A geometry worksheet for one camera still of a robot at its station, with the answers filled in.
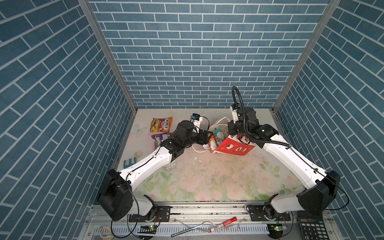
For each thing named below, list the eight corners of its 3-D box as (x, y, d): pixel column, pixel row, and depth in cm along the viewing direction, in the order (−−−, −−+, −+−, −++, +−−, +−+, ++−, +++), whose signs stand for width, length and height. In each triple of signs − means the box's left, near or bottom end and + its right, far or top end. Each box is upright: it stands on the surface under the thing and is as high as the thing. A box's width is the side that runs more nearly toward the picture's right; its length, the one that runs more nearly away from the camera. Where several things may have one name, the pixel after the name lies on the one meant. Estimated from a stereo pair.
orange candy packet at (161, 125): (150, 132, 108) (148, 128, 104) (153, 120, 116) (152, 116, 112) (170, 132, 108) (169, 129, 105) (172, 120, 116) (171, 116, 112)
